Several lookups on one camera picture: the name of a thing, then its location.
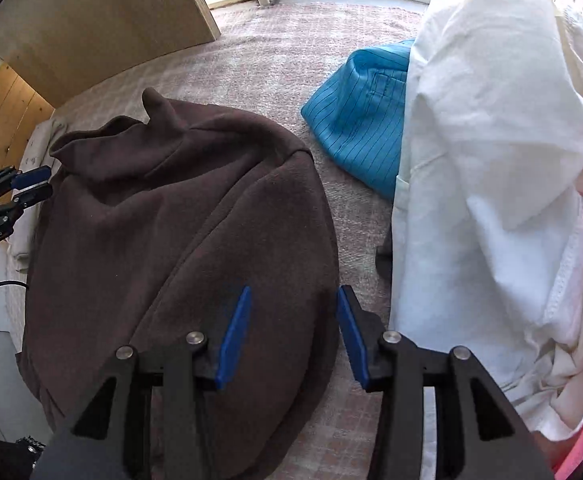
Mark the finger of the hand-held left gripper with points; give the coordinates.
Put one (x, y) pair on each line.
(31, 176)
(34, 194)

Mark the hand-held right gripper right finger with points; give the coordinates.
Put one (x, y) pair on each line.
(351, 340)

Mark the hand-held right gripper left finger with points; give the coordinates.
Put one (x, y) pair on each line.
(234, 340)

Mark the wooden plank board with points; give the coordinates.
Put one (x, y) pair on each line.
(6, 120)

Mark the blue striped garment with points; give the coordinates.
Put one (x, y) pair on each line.
(356, 110)

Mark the folded cream cardigan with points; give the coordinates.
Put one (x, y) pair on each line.
(39, 145)

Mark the brown sweater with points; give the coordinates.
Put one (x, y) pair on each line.
(171, 235)

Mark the white garment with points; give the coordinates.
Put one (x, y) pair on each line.
(471, 160)

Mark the plywood panel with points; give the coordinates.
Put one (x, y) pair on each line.
(96, 20)

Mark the pink plaid blanket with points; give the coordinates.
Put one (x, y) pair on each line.
(281, 50)

